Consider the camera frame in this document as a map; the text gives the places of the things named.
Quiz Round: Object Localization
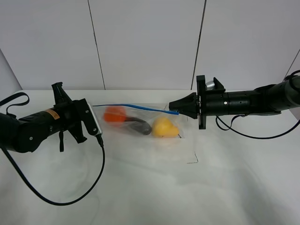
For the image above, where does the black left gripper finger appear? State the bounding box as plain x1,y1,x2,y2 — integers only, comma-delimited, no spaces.
67,121,87,143
52,82,73,108

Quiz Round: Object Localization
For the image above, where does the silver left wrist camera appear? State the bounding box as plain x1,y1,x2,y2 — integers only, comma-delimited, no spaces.
81,101,103,136

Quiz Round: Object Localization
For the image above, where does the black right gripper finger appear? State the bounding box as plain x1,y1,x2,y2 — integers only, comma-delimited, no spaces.
169,92,198,110
179,108,199,119

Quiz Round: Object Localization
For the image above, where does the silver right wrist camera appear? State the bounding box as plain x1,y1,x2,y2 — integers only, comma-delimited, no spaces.
206,77,225,91

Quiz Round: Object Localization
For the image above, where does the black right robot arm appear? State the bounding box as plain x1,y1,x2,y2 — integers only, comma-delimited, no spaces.
169,75,300,129

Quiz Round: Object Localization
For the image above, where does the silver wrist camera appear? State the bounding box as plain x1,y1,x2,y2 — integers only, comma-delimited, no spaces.
81,101,103,136
206,77,225,91

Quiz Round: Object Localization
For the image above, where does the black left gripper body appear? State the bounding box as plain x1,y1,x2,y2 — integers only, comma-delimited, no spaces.
44,99,86,137

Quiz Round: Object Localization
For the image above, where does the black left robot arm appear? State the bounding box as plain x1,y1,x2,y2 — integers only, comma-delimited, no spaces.
0,82,89,153

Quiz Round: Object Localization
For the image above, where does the yellow pear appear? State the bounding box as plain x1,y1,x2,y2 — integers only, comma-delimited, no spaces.
152,117,180,138

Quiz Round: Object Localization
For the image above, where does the dark purple eggplant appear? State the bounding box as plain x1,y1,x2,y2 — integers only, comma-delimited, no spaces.
125,117,152,135

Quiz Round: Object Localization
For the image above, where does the clear zip bag blue seal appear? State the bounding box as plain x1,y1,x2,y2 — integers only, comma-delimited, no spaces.
93,103,191,138

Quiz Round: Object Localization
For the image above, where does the orange fruit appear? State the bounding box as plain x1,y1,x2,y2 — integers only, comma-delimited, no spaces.
103,105,127,123

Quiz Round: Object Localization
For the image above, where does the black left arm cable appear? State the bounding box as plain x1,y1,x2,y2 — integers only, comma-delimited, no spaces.
0,135,105,206

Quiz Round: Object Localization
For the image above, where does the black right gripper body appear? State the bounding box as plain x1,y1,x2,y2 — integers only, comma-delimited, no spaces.
196,75,252,129

